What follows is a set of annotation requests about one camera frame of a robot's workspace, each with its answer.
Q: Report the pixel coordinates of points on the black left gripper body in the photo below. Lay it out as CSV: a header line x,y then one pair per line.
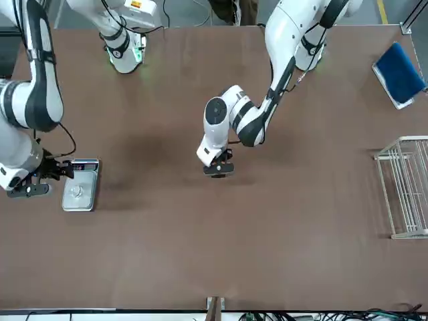
x,y
219,168

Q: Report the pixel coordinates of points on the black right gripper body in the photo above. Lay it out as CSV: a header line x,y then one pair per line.
x,y
30,190

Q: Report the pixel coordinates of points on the clear measuring cup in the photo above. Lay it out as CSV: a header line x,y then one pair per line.
x,y
77,192

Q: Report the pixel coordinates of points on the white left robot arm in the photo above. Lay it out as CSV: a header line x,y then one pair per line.
x,y
284,33

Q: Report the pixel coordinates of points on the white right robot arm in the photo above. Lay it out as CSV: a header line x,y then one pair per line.
x,y
13,100

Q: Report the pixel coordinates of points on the white electronic scale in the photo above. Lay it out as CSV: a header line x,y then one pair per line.
x,y
83,205

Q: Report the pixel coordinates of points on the white control box orange label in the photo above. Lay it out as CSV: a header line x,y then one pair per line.
x,y
147,8

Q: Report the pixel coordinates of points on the green circuit board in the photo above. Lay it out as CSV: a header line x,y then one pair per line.
x,y
142,50

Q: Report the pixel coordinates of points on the blue cloth-covered clear stand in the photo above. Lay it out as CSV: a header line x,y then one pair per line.
x,y
398,72

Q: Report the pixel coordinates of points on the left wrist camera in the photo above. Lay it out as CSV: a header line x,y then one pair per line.
x,y
228,155

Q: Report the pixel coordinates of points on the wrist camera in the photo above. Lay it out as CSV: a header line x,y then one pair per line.
x,y
67,170
228,155

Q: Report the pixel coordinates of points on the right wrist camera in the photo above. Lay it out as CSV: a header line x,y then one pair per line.
x,y
67,170

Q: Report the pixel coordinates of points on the aluminium frame post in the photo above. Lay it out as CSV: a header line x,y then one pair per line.
x,y
214,309
409,20

